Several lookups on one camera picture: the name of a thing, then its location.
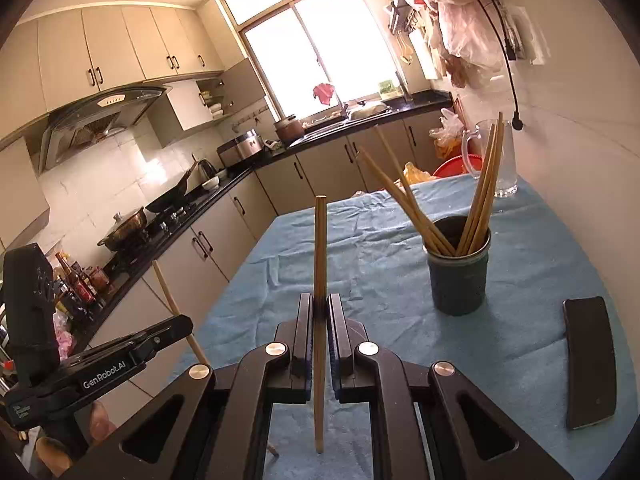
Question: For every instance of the dark kettle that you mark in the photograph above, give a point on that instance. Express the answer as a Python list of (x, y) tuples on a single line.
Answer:
[(206, 170)]

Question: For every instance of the cluster of sauce bottles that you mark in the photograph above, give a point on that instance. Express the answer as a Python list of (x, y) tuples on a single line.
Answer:
[(75, 285)]

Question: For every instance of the crumpled plastic bags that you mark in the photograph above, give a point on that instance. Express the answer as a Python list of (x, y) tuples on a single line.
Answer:
[(64, 340)]

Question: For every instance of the steel pot lid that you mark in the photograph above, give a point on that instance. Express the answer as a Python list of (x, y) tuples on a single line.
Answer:
[(367, 111)]

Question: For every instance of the black range hood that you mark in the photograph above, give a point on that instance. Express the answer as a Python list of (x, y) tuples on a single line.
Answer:
[(100, 115)]

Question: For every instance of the sink faucet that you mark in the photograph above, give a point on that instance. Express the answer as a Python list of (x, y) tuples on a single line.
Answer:
[(401, 85)]

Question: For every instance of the kitchen window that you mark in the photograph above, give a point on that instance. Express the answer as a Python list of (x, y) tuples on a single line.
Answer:
[(310, 60)]

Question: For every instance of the blue tablecloth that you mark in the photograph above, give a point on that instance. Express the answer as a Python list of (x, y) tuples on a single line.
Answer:
[(375, 270)]

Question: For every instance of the pink hanging plastic bag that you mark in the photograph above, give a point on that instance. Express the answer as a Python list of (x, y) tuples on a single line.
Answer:
[(470, 35)]

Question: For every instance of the clear bag with orange contents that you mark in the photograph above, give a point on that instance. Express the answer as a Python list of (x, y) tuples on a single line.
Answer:
[(447, 135)]

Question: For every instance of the brown clay pot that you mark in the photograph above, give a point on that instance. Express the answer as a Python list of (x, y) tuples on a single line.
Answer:
[(289, 131)]

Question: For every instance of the steel pot with lid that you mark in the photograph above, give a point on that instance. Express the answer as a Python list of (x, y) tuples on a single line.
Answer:
[(125, 230)]

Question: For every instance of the cream base cabinets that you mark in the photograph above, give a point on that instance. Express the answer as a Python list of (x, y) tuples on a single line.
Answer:
[(215, 230)]

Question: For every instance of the stacked white dishes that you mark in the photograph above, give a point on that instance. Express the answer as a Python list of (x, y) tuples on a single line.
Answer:
[(215, 108)]

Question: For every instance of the silver rice cooker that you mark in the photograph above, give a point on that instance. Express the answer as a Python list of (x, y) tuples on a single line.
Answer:
[(240, 149)]

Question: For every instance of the hanging utensil rack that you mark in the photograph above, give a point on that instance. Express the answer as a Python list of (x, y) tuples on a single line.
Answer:
[(402, 15)]

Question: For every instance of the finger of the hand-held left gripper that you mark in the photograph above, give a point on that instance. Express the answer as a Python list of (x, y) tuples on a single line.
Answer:
[(167, 332)]

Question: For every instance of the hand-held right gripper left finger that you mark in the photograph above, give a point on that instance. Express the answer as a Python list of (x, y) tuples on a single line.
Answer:
[(304, 350)]

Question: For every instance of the red plastic basin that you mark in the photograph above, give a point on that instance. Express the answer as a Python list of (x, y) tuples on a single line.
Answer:
[(455, 166)]

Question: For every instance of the bundle of wooden chopsticks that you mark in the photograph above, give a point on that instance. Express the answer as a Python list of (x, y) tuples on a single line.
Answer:
[(480, 200)]

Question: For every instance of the clear glass pitcher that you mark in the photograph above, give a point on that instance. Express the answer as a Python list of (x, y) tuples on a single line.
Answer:
[(505, 170)]

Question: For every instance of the small green box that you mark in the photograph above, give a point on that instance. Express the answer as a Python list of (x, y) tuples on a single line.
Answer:
[(387, 89)]

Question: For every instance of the red cloth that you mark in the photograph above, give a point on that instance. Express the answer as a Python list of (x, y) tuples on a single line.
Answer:
[(324, 92)]

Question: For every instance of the person's left hand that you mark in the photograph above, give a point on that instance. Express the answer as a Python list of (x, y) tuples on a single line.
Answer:
[(50, 455)]

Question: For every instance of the cream wall cabinets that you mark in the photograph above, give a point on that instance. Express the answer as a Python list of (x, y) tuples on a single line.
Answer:
[(110, 55)]

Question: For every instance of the white bowl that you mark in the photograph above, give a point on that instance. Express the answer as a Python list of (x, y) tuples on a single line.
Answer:
[(214, 183)]

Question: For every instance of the yellow plastic bag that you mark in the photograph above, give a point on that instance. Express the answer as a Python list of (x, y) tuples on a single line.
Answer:
[(415, 174)]

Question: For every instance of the dark green utensil holder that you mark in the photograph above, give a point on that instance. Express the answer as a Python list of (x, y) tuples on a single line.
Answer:
[(457, 285)]

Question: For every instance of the black wok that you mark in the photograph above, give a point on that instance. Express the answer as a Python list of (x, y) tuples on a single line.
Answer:
[(167, 201)]

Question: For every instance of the black rectangular pad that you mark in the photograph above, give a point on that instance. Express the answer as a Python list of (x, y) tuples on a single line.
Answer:
[(590, 360)]

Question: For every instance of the black kitchen countertop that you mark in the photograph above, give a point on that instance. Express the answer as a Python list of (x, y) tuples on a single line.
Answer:
[(430, 97)]

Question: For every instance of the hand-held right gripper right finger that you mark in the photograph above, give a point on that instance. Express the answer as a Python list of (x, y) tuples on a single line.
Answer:
[(336, 350)]

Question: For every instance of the wall power socket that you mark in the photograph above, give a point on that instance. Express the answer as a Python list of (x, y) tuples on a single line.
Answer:
[(517, 30)]

